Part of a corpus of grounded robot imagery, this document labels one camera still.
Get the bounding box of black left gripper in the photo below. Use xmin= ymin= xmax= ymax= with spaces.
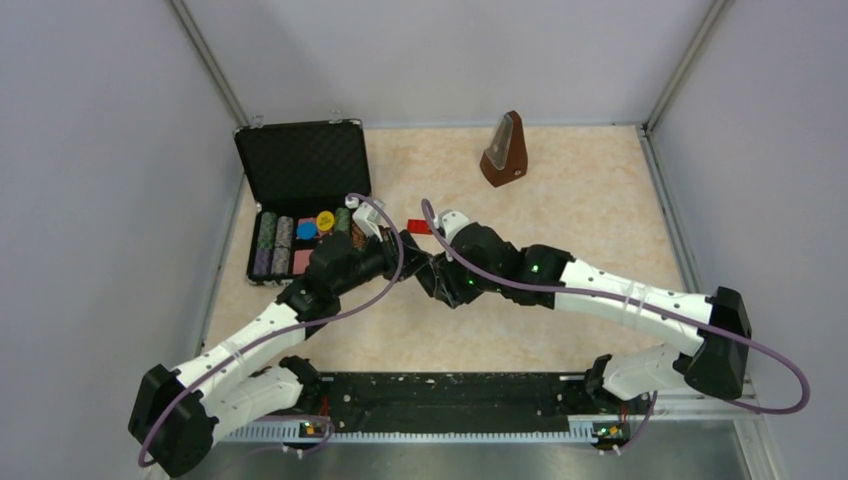
xmin=333 ymin=225 xmax=433 ymax=296

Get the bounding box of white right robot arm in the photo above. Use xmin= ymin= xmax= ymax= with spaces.
xmin=416 ymin=222 xmax=751 ymax=412

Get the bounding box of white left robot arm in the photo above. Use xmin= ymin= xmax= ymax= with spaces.
xmin=128 ymin=228 xmax=432 ymax=477

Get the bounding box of red toy brick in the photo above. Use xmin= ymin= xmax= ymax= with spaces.
xmin=406 ymin=219 xmax=431 ymax=235

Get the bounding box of brown wooden metronome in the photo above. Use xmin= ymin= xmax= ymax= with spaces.
xmin=479 ymin=110 xmax=528 ymax=188

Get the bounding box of black poker chip case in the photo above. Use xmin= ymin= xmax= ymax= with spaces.
xmin=233 ymin=119 xmax=372 ymax=286

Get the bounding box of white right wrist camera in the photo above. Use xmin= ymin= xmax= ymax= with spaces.
xmin=435 ymin=210 xmax=471 ymax=244

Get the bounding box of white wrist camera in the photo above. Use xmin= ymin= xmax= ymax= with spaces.
xmin=344 ymin=194 xmax=387 ymax=242
xmin=435 ymin=210 xmax=471 ymax=244

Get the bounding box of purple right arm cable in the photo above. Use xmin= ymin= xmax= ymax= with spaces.
xmin=421 ymin=198 xmax=811 ymax=417

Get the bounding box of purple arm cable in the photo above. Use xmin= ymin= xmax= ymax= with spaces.
xmin=421 ymin=198 xmax=811 ymax=417
xmin=137 ymin=192 xmax=405 ymax=469

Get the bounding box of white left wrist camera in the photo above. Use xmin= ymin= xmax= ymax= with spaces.
xmin=344 ymin=194 xmax=387 ymax=242

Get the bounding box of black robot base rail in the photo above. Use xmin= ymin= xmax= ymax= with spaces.
xmin=227 ymin=371 xmax=651 ymax=451

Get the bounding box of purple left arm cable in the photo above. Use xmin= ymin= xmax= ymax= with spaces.
xmin=137 ymin=192 xmax=405 ymax=469

